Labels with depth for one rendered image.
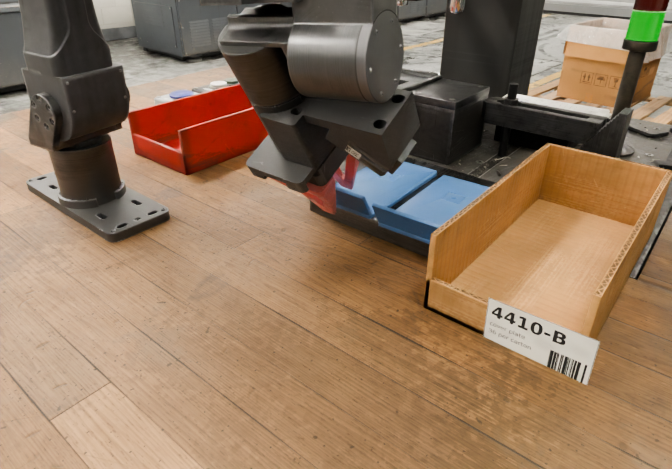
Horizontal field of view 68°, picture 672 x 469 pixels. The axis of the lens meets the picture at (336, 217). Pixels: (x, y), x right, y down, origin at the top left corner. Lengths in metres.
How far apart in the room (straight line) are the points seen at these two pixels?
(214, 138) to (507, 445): 0.50
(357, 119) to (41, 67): 0.31
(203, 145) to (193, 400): 0.39
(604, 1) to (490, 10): 9.30
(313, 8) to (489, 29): 0.60
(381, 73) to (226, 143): 0.39
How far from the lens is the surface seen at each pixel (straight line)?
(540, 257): 0.50
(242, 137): 0.71
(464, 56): 0.93
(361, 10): 0.32
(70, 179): 0.59
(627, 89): 0.79
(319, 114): 0.37
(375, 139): 0.34
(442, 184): 0.57
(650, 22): 0.77
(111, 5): 7.56
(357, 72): 0.32
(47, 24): 0.53
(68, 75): 0.54
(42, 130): 0.57
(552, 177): 0.60
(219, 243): 0.51
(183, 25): 5.73
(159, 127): 0.77
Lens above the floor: 1.16
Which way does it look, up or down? 29 degrees down
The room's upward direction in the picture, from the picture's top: straight up
